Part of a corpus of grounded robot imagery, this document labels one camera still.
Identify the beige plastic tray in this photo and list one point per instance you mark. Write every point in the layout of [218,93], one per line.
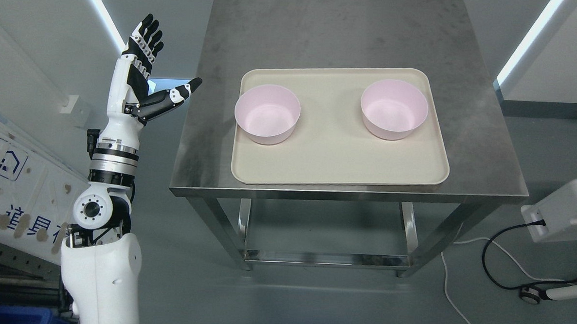
[331,144]

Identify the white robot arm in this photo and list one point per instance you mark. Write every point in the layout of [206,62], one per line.
[101,258]

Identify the blue crate bottom left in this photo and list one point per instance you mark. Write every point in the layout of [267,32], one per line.
[28,315]

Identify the white device on stand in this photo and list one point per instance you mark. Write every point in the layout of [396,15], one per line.
[554,218]

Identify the white wall socket box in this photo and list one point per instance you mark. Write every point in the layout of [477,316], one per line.
[77,111]

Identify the pink bowl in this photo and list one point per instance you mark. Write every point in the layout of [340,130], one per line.
[268,113]
[393,109]

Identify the stainless steel table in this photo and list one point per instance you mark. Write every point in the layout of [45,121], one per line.
[435,36]

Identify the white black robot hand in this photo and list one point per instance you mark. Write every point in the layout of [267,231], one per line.
[128,94]

